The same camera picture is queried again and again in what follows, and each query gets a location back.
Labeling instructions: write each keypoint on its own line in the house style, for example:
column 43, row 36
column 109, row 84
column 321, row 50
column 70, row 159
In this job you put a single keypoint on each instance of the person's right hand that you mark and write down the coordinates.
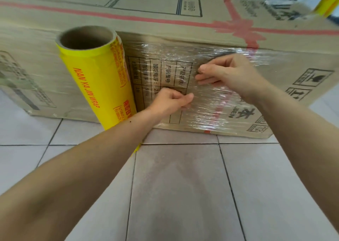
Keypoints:
column 235, row 76

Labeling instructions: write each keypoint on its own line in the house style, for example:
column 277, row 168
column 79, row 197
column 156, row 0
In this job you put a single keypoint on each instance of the brown cardboard box red ribbon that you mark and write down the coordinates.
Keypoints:
column 159, row 15

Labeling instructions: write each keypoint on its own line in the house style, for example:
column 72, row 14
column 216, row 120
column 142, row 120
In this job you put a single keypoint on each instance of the person's right forearm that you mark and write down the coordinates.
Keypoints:
column 304, row 142

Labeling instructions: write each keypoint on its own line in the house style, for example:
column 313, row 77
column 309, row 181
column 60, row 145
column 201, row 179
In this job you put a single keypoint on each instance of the person's left forearm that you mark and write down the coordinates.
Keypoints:
column 66, row 182

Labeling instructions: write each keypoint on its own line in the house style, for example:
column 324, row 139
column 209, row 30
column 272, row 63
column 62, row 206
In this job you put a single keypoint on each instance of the person's left hand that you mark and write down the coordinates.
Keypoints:
column 169, row 101

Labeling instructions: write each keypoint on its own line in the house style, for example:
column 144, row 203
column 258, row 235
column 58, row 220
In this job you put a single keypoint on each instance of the yellow plastic wrap roll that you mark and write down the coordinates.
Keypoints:
column 328, row 2
column 100, row 84

